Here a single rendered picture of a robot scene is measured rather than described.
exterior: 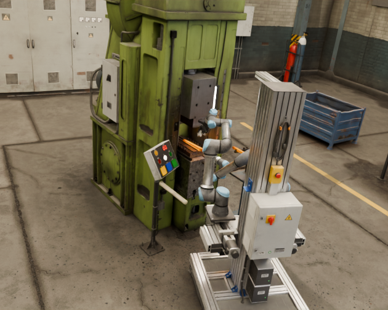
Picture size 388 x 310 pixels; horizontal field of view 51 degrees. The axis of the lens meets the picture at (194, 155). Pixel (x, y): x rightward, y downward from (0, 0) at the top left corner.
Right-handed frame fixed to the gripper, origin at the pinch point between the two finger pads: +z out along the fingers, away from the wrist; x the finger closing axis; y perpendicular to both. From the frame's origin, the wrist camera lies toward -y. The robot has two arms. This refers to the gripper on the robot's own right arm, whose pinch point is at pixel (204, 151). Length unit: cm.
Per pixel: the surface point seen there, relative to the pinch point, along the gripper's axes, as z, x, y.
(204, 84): 7, -2, -69
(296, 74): 385, 635, 58
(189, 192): 3.6, -13.5, 47.3
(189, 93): 10, -17, -61
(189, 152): 10.3, -12.3, 3.7
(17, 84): 556, -32, 64
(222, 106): 22, 38, -37
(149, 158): -8, -73, -11
